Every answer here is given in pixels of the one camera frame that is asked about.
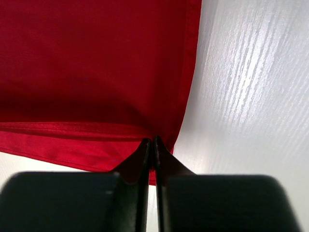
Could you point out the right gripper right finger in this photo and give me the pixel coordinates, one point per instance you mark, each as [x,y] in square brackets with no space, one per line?
[189,202]

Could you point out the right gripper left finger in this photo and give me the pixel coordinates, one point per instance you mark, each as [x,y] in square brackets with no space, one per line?
[114,201]

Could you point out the red cloth napkin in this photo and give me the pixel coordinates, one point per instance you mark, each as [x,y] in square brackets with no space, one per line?
[82,82]

